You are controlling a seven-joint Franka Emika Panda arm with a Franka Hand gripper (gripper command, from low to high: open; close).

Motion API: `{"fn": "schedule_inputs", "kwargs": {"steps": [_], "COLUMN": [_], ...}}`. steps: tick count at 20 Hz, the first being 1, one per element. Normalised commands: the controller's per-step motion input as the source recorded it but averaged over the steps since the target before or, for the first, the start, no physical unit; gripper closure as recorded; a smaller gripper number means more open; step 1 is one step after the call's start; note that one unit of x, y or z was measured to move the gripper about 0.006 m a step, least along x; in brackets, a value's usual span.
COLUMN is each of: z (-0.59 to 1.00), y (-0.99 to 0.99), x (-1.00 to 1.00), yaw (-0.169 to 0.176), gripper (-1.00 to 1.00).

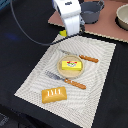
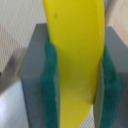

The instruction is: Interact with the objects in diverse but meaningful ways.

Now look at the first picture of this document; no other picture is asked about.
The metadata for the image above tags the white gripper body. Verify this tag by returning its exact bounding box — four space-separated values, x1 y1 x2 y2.
52 0 81 36

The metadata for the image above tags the yellow butter block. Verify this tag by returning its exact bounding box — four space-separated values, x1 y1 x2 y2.
62 61 82 71

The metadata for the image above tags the orange toy bread pastry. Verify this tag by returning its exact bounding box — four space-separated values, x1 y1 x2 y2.
42 87 67 103

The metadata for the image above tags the yellow toy banana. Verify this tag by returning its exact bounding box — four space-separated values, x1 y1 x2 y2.
59 30 67 37

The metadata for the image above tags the grey metal pot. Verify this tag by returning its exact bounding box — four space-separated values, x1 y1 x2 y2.
81 0 104 24

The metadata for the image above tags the cream ceramic bowl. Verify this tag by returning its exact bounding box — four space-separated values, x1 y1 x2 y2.
116 4 128 30

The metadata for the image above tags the tan round wooden plate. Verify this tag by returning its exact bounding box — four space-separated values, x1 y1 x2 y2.
57 55 84 79

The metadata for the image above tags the beige woven placemat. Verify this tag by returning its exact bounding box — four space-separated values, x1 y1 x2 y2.
15 36 116 128

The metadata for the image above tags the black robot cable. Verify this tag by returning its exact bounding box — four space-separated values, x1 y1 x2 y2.
9 0 84 47

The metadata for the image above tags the knife with wooden handle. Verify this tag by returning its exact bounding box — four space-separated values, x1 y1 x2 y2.
59 49 99 63

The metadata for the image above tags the fork with wooden handle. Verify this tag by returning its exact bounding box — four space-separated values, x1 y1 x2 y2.
45 71 86 89

